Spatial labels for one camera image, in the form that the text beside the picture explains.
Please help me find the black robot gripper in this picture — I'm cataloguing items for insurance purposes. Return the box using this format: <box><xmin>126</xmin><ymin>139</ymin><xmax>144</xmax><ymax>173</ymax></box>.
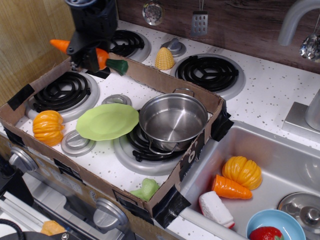
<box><xmin>65</xmin><ymin>0</ymin><xmax>118</xmax><ymax>73</ymax></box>

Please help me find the orange toy carrot green stem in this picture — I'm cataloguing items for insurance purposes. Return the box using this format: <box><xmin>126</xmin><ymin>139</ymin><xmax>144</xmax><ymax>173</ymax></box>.
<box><xmin>49</xmin><ymin>39</ymin><xmax>129</xmax><ymax>76</ymax></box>

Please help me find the light green plastic plate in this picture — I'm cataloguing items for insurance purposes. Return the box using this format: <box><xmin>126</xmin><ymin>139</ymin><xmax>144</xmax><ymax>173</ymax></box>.
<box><xmin>75</xmin><ymin>103</ymin><xmax>139</xmax><ymax>141</ymax></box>

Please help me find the orange toy carrot half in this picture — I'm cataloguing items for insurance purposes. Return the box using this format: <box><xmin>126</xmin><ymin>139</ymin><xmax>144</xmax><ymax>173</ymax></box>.
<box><xmin>211</xmin><ymin>174</ymin><xmax>253</xmax><ymax>200</ymax></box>

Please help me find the front left stove burner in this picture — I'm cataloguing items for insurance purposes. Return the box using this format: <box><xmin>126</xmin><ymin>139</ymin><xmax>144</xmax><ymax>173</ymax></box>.
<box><xmin>25</xmin><ymin>71</ymin><xmax>100</xmax><ymax>123</ymax></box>

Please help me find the stove burner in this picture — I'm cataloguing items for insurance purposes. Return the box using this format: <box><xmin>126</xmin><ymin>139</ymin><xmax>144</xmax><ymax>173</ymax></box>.
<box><xmin>170</xmin><ymin>53</ymin><xmax>246</xmax><ymax>101</ymax></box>
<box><xmin>25</xmin><ymin>71</ymin><xmax>100</xmax><ymax>123</ymax></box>
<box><xmin>113</xmin><ymin>125</ymin><xmax>183</xmax><ymax>176</ymax></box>
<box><xmin>109</xmin><ymin>30</ymin><xmax>152</xmax><ymax>63</ymax></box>

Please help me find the back left stove burner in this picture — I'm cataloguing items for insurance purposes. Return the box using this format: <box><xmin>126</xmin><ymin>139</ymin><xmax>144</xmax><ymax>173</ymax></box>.
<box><xmin>109</xmin><ymin>30</ymin><xmax>152</xmax><ymax>63</ymax></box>

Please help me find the silver middle stove knob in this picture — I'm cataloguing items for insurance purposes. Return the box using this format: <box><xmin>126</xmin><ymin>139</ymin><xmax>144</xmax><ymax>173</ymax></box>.
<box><xmin>101</xmin><ymin>94</ymin><xmax>132</xmax><ymax>106</ymax></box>

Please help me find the silver stove knob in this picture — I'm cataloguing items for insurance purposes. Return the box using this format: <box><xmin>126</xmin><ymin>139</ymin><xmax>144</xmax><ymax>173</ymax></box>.
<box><xmin>161</xmin><ymin>38</ymin><xmax>187</xmax><ymax>58</ymax></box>
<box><xmin>61</xmin><ymin>130</ymin><xmax>96</xmax><ymax>157</ymax></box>
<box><xmin>101</xmin><ymin>94</ymin><xmax>132</xmax><ymax>106</ymax></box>

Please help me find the brown cardboard fence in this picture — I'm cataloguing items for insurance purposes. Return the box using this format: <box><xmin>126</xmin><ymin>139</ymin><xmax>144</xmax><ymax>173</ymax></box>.
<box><xmin>0</xmin><ymin>60</ymin><xmax>224</xmax><ymax>228</ymax></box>

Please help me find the hanging round strainer spoon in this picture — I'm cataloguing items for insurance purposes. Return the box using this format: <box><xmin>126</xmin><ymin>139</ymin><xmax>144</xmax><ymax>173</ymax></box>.
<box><xmin>142</xmin><ymin>0</ymin><xmax>165</xmax><ymax>26</ymax></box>

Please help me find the yellow toy corn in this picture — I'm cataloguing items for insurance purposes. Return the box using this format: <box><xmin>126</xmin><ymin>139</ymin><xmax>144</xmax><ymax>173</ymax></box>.
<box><xmin>154</xmin><ymin>47</ymin><xmax>175</xmax><ymax>70</ymax></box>

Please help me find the orange toy pumpkin in fence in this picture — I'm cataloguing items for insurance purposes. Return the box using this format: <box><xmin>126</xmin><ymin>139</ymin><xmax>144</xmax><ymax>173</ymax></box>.
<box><xmin>32</xmin><ymin>110</ymin><xmax>65</xmax><ymax>147</ymax></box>

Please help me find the silver front stove knob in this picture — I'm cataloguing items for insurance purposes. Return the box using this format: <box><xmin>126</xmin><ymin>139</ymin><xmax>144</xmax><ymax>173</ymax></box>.
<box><xmin>61</xmin><ymin>130</ymin><xmax>96</xmax><ymax>157</ymax></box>

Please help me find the silver back stove knob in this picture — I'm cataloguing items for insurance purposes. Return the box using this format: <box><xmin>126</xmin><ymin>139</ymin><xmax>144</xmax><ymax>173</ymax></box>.
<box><xmin>161</xmin><ymin>38</ymin><xmax>187</xmax><ymax>58</ymax></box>

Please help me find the stainless steel pot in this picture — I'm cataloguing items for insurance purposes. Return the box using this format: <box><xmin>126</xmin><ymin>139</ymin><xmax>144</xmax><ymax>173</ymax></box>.
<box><xmin>139</xmin><ymin>88</ymin><xmax>209</xmax><ymax>155</ymax></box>

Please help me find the front right stove burner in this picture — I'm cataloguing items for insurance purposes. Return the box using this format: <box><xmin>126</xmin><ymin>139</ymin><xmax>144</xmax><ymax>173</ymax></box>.
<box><xmin>113</xmin><ymin>125</ymin><xmax>183</xmax><ymax>176</ymax></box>

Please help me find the hanging slotted spatula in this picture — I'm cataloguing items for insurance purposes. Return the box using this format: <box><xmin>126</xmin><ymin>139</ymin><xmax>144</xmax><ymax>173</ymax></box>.
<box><xmin>190</xmin><ymin>0</ymin><xmax>209</xmax><ymax>37</ymax></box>

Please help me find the left oven dial knob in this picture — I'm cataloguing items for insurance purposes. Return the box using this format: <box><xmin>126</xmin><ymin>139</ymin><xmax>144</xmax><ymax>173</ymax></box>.
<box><xmin>9</xmin><ymin>146</ymin><xmax>38</xmax><ymax>173</ymax></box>

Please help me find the oven dial knob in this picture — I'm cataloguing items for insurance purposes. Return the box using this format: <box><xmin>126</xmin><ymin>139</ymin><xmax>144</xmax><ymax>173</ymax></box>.
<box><xmin>93</xmin><ymin>197</ymin><xmax>128</xmax><ymax>233</ymax></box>
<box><xmin>9</xmin><ymin>146</ymin><xmax>38</xmax><ymax>173</ymax></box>

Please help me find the back right stove burner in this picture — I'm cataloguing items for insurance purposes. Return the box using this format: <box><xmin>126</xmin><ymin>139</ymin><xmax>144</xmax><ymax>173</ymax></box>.
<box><xmin>170</xmin><ymin>53</ymin><xmax>246</xmax><ymax>101</ymax></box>

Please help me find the green toy vegetable piece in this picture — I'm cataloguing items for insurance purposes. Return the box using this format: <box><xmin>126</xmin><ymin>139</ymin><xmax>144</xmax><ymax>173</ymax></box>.
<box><xmin>130</xmin><ymin>178</ymin><xmax>160</xmax><ymax>202</ymax></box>

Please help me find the right oven dial knob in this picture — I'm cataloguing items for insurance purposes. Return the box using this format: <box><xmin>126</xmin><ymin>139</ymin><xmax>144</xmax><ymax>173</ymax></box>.
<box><xmin>93</xmin><ymin>197</ymin><xmax>128</xmax><ymax>233</ymax></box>

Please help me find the orange object bottom left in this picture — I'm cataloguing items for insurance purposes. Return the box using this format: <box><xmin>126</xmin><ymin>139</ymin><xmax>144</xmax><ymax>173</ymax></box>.
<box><xmin>40</xmin><ymin>220</ymin><xmax>66</xmax><ymax>236</ymax></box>

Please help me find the orange toy pumpkin in sink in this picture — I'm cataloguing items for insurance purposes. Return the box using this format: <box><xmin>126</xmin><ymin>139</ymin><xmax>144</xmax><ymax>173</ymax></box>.
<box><xmin>222</xmin><ymin>156</ymin><xmax>263</xmax><ymax>190</ymax></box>

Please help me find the white red toy cheese wedge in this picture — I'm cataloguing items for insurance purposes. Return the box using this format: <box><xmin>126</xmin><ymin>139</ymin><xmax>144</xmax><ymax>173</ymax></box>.
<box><xmin>198</xmin><ymin>191</ymin><xmax>235</xmax><ymax>229</ymax></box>

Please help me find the hanging silver ladle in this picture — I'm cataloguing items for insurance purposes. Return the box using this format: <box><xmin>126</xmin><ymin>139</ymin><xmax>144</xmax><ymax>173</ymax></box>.
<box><xmin>298</xmin><ymin>14</ymin><xmax>320</xmax><ymax>63</ymax></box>

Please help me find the silver faucet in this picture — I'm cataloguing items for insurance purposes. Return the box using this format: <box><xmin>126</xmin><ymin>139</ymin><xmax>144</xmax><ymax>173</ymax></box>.
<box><xmin>278</xmin><ymin>0</ymin><xmax>320</xmax><ymax>142</ymax></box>

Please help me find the stainless steel sink basin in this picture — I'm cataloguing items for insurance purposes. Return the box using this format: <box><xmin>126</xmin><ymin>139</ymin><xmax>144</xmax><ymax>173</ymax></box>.
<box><xmin>180</xmin><ymin>121</ymin><xmax>320</xmax><ymax>240</ymax></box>

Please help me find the red toy strawberry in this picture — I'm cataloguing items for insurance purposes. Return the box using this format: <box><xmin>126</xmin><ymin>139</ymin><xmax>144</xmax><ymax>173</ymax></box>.
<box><xmin>249</xmin><ymin>226</ymin><xmax>285</xmax><ymax>240</ymax></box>

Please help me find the blue plastic bowl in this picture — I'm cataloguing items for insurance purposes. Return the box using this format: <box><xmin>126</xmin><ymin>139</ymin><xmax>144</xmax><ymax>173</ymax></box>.
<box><xmin>246</xmin><ymin>209</ymin><xmax>307</xmax><ymax>240</ymax></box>

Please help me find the silver sink drain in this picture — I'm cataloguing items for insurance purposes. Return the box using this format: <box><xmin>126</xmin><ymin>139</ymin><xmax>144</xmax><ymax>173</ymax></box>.
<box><xmin>277</xmin><ymin>192</ymin><xmax>320</xmax><ymax>240</ymax></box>

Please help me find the black cable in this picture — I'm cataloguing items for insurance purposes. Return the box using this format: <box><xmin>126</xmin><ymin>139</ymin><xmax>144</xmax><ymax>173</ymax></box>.
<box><xmin>0</xmin><ymin>218</ymin><xmax>26</xmax><ymax>240</ymax></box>

